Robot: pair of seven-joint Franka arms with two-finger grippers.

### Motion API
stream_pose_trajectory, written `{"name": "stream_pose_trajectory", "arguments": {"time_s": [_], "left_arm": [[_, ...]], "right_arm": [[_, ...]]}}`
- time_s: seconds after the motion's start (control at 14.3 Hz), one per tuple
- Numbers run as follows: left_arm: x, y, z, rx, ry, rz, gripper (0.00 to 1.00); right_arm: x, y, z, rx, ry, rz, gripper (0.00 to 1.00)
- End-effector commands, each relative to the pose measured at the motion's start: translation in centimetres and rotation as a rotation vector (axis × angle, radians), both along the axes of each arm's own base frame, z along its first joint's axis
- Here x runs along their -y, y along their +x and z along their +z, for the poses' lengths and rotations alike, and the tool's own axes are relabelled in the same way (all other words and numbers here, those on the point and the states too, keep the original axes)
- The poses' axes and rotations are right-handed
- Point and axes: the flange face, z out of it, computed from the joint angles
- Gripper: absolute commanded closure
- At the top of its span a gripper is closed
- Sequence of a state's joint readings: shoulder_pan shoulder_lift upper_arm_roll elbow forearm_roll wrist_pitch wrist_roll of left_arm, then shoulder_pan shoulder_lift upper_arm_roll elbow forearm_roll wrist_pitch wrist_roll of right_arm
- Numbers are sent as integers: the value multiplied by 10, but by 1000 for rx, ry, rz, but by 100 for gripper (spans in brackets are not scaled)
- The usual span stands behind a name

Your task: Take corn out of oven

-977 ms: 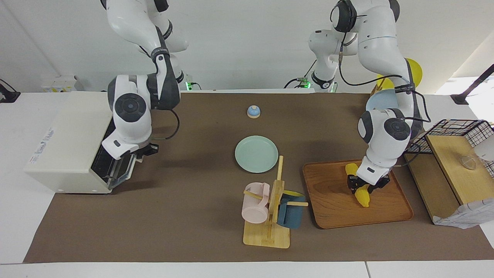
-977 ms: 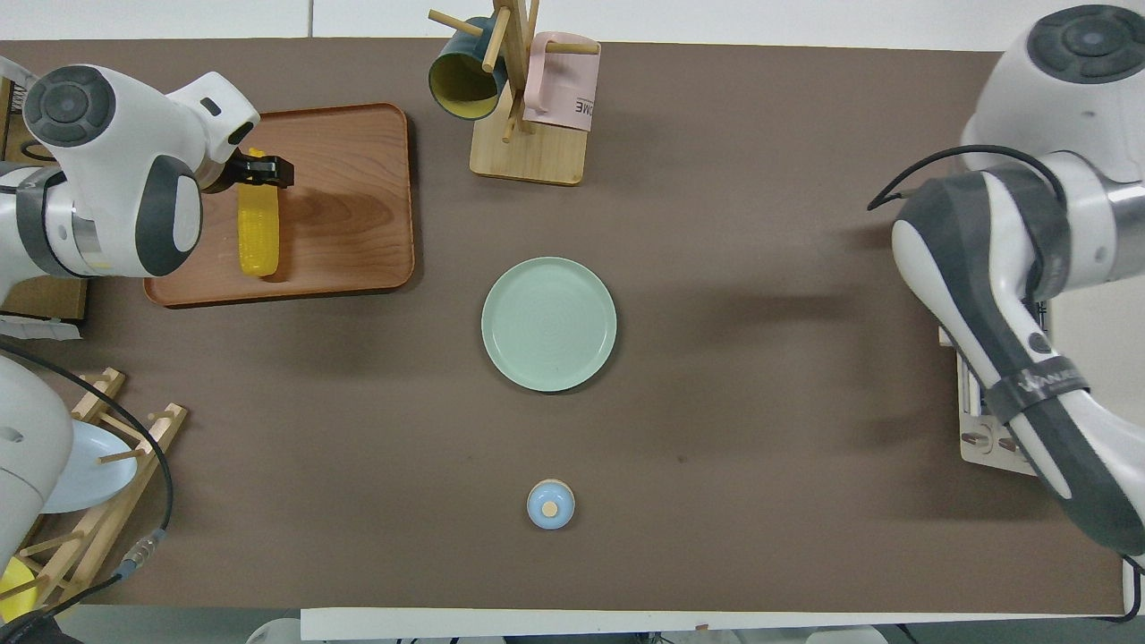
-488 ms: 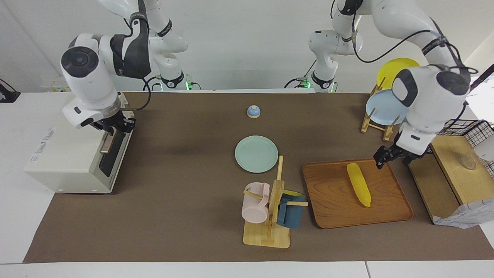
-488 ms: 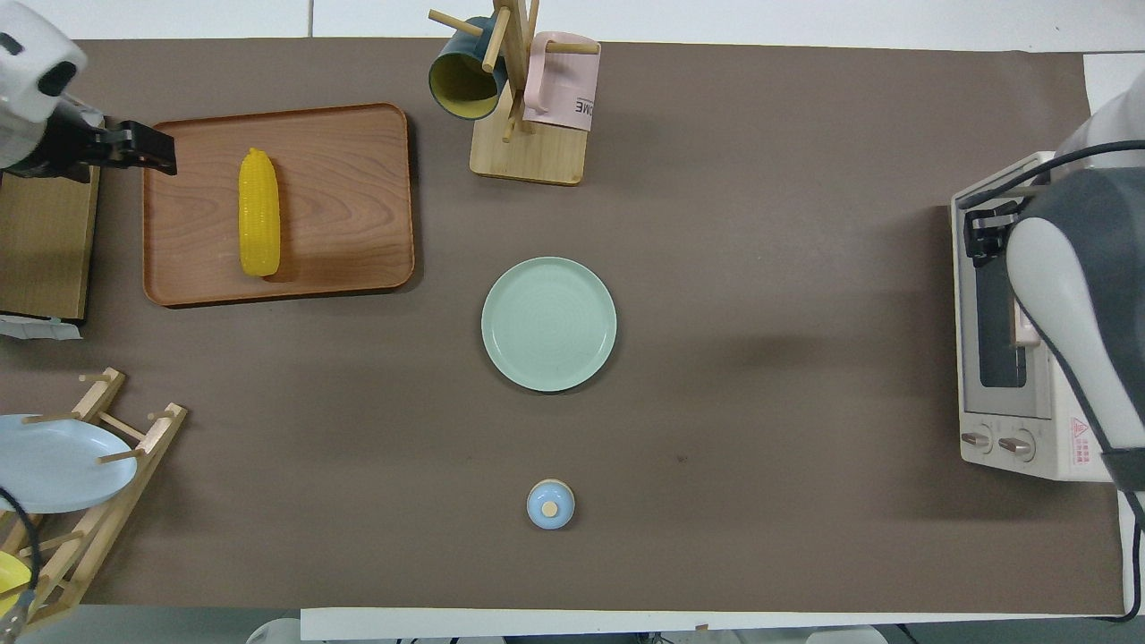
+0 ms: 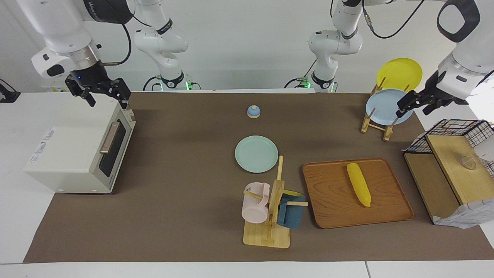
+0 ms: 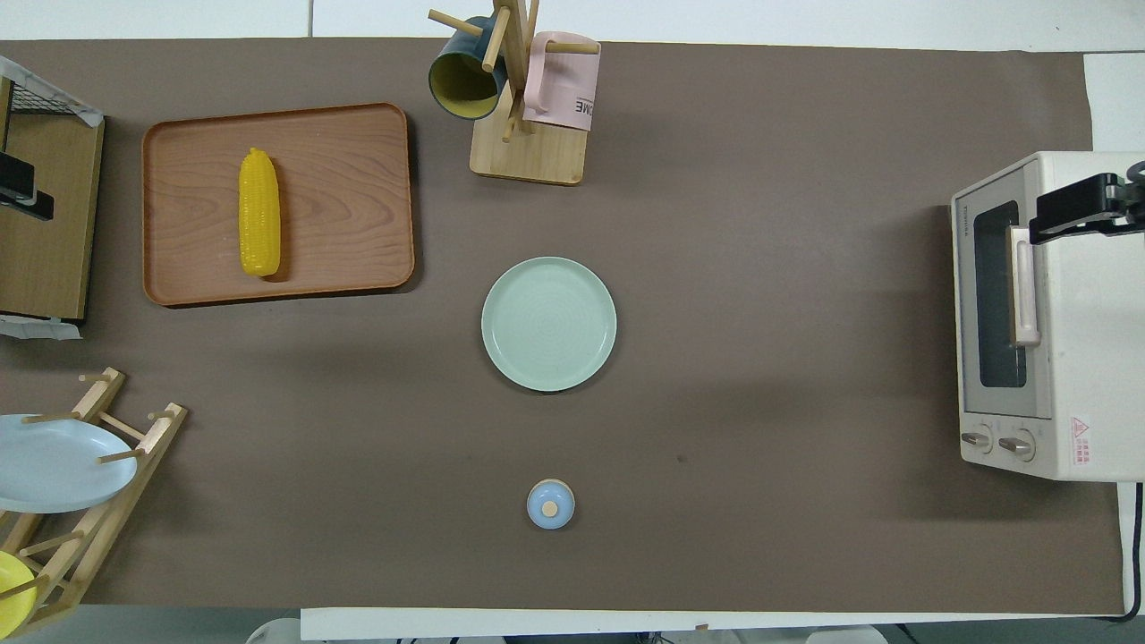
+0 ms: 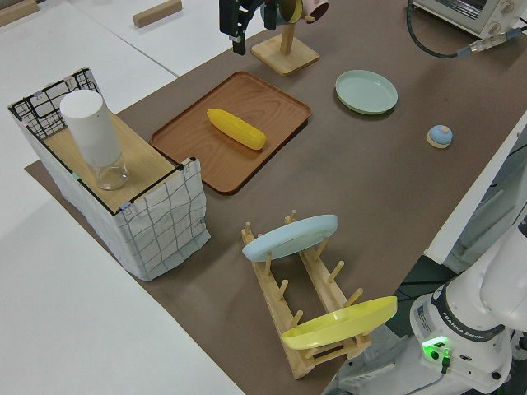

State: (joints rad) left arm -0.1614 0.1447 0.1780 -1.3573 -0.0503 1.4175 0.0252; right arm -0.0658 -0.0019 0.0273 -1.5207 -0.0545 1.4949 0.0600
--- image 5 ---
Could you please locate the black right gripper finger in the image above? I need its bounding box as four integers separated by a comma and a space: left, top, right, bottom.
115, 78, 131, 110
82, 89, 98, 108

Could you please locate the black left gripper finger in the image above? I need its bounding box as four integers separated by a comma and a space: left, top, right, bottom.
423, 99, 441, 115
396, 92, 416, 118

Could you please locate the glass oven door with handle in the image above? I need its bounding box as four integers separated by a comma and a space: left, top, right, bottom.
91, 116, 135, 193

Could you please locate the yellow corn cob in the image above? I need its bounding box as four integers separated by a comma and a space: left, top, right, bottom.
346, 163, 372, 208

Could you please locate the green plate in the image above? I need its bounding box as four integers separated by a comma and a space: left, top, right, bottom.
235, 135, 279, 174

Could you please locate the white toaster oven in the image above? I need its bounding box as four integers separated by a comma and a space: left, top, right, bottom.
24, 92, 136, 193

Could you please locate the light blue plate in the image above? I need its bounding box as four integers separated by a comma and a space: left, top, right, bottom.
365, 89, 414, 125

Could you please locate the yellow plate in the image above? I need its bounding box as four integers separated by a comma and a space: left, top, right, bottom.
376, 58, 423, 92

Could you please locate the wooden dish rack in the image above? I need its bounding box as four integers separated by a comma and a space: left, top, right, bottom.
361, 77, 409, 142

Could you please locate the small clear glass bowl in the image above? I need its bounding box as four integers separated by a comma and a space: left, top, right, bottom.
459, 154, 481, 170

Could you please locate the wooden shelf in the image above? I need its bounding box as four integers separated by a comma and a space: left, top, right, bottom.
403, 134, 494, 225

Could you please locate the brown table mat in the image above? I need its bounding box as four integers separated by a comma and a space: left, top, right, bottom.
23, 92, 494, 264

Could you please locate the brown wooden tray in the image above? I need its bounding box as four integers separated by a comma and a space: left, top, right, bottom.
302, 158, 414, 229

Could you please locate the dark blue mug yellow inside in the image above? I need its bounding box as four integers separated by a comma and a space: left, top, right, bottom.
277, 190, 305, 229

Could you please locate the pink mug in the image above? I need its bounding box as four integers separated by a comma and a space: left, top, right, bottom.
242, 182, 271, 224

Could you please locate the wooden mug tree stand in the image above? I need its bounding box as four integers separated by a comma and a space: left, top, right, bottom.
243, 156, 309, 249

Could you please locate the black wire basket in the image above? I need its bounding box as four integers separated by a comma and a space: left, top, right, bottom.
404, 119, 494, 178

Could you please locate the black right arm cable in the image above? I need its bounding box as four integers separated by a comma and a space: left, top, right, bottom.
98, 15, 134, 66

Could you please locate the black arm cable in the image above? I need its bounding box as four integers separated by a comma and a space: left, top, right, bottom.
361, 0, 425, 39
98, 15, 134, 66

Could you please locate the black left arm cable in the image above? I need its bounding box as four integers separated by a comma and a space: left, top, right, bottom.
361, 0, 425, 39

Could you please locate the black clamp mount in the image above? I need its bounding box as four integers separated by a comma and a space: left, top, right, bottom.
0, 78, 20, 103

